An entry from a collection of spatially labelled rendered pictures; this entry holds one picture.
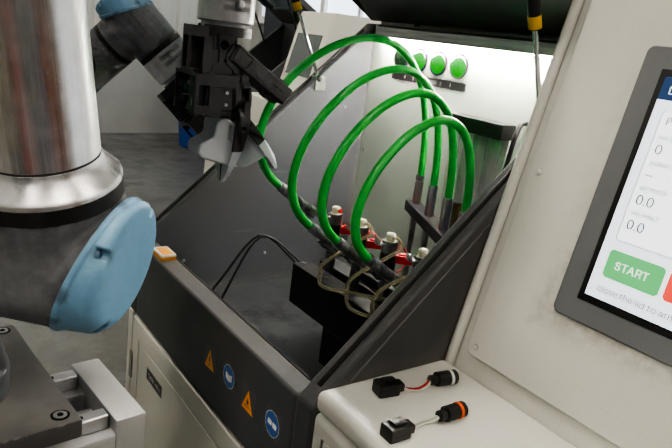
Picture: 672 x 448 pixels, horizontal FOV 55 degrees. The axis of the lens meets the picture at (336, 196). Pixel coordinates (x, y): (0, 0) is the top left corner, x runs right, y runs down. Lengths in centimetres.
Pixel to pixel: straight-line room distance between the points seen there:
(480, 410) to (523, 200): 28
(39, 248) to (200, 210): 92
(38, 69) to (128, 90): 758
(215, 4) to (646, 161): 56
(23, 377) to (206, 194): 76
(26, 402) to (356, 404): 37
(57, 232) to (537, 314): 60
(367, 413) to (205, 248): 74
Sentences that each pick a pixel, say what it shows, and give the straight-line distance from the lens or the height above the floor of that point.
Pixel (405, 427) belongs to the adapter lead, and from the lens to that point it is 77.
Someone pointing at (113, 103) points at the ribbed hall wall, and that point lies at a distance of 801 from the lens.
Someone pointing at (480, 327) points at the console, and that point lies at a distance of 93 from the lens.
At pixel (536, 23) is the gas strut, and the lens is 97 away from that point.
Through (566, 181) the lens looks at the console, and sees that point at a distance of 89.
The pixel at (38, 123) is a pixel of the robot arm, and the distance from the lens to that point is 50.
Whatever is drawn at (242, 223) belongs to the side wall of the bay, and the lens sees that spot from 147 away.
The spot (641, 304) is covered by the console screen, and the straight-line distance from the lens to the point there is 81.
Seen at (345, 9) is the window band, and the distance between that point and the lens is 717.
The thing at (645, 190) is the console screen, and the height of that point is 128.
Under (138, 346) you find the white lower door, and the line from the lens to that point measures 145.
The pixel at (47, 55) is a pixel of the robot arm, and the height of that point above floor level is 137.
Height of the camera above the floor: 141
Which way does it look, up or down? 14 degrees down
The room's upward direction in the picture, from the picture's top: 7 degrees clockwise
